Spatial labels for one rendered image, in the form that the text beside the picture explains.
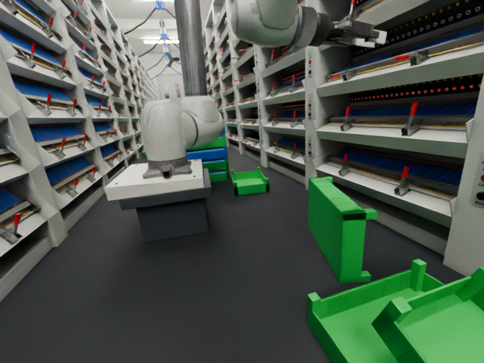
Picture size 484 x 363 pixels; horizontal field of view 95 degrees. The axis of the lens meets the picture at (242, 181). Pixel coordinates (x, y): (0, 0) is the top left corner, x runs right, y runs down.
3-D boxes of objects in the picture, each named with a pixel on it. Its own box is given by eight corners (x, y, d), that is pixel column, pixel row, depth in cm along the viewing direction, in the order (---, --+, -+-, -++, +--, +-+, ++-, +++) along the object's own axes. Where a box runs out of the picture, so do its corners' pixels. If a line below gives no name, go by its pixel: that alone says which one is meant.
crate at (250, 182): (269, 191, 127) (269, 178, 125) (235, 196, 126) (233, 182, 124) (260, 177, 156) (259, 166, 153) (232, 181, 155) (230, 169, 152)
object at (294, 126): (307, 137, 118) (299, 112, 113) (265, 131, 174) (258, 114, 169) (338, 118, 120) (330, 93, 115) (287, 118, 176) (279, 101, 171)
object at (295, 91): (307, 99, 112) (298, 71, 107) (263, 105, 168) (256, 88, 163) (340, 80, 114) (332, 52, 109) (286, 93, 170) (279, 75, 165)
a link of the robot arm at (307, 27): (284, 13, 61) (302, 16, 62) (281, 50, 63) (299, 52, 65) (301, -4, 52) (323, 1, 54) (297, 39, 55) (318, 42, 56)
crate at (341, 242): (339, 284, 58) (370, 281, 58) (343, 213, 52) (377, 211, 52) (308, 227, 86) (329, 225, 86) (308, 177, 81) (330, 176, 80)
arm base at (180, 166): (140, 182, 78) (137, 167, 76) (149, 167, 98) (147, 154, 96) (193, 176, 82) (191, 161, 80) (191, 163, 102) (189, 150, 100)
